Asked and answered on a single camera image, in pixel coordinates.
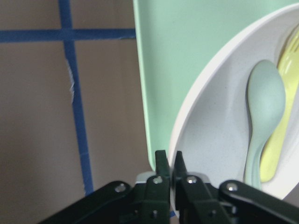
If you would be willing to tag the yellow plastic fork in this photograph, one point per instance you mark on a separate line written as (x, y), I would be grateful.
(288, 67)

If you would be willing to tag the white round plate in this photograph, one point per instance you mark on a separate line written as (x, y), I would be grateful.
(213, 128)

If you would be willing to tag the pale green plastic spoon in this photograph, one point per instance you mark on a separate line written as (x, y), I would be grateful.
(266, 101)

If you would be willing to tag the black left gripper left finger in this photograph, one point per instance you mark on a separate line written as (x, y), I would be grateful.
(162, 167)

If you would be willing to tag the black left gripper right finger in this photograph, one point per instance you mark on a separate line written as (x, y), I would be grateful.
(179, 169)

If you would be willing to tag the mint green tray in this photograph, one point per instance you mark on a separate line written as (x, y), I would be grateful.
(175, 41)

